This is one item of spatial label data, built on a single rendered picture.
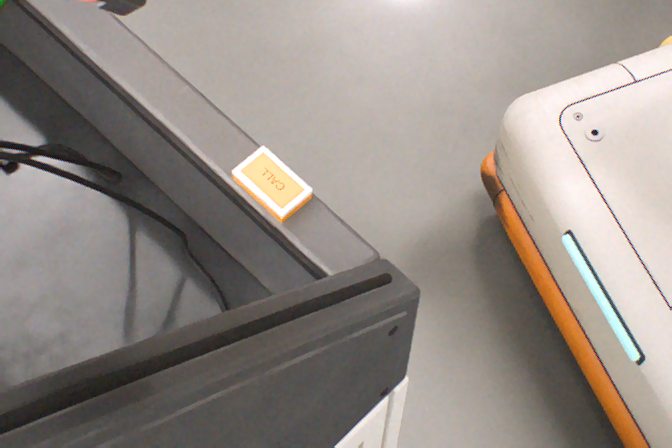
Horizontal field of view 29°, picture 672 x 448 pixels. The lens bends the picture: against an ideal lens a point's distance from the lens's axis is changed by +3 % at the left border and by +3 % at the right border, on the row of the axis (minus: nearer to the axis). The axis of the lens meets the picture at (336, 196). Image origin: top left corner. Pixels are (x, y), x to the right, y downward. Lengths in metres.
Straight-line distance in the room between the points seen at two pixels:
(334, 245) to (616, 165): 0.90
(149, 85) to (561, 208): 0.87
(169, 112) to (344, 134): 1.12
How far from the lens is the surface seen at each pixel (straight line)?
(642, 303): 1.65
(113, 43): 0.97
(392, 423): 1.07
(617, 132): 1.75
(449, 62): 2.12
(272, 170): 0.89
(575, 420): 1.87
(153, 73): 0.95
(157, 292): 1.00
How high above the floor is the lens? 1.73
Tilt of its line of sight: 61 degrees down
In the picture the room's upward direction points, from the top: 3 degrees clockwise
